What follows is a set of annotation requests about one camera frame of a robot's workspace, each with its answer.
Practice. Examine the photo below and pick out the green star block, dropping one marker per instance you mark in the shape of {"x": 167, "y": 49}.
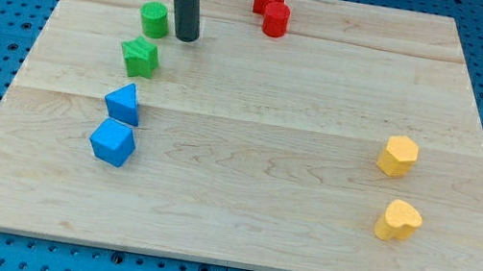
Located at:
{"x": 140, "y": 57}

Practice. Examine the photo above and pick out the green cylinder block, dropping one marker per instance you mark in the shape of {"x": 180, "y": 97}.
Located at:
{"x": 154, "y": 19}

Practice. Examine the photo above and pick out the red cylinder block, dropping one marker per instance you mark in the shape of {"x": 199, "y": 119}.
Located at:
{"x": 276, "y": 19}

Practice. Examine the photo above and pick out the blue triangle block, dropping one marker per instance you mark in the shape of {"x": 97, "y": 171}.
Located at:
{"x": 122, "y": 104}

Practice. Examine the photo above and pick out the blue cube block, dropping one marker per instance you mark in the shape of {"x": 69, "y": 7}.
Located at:
{"x": 112, "y": 142}

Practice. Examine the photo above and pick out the light wooden board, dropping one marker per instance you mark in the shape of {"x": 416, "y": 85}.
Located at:
{"x": 252, "y": 152}

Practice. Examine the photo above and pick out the yellow hexagon block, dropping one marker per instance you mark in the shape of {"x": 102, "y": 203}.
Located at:
{"x": 398, "y": 156}

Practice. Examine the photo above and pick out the yellow heart block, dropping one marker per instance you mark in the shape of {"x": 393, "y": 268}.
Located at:
{"x": 399, "y": 221}

